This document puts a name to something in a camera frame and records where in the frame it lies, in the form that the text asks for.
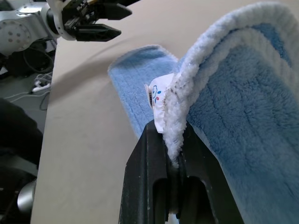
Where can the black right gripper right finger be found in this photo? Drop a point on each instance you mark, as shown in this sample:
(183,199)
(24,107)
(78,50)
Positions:
(205,186)

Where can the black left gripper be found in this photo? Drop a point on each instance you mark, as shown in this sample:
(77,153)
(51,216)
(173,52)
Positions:
(80,14)

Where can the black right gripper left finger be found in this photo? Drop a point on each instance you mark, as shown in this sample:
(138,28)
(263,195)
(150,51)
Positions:
(142,177)

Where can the blue and white fluffy towel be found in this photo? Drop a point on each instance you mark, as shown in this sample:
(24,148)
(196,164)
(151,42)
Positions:
(245,112)

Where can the silver cylindrical robot part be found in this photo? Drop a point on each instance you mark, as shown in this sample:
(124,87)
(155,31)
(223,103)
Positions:
(26,198)

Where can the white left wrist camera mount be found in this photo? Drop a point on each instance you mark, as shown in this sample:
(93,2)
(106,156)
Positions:
(60,25)

